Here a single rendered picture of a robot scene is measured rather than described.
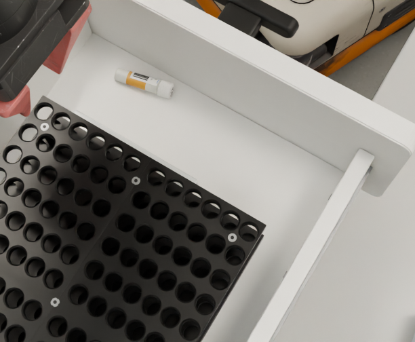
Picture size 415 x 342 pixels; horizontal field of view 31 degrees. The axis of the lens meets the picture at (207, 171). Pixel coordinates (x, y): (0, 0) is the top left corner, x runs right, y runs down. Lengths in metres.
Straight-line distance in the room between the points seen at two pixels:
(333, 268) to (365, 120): 0.18
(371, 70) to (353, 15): 0.27
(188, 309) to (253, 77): 0.16
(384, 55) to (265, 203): 1.04
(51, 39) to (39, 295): 0.17
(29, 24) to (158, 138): 0.22
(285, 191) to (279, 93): 0.09
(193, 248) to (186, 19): 0.15
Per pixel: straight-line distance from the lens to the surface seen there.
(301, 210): 0.55
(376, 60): 1.56
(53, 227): 0.49
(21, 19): 0.37
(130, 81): 0.58
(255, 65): 0.49
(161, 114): 0.57
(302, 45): 1.26
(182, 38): 0.52
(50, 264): 0.49
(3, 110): 0.38
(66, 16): 0.39
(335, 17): 1.28
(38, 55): 0.38
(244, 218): 0.48
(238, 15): 0.52
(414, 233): 0.64
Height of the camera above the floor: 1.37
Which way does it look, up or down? 72 degrees down
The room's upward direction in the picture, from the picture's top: 4 degrees counter-clockwise
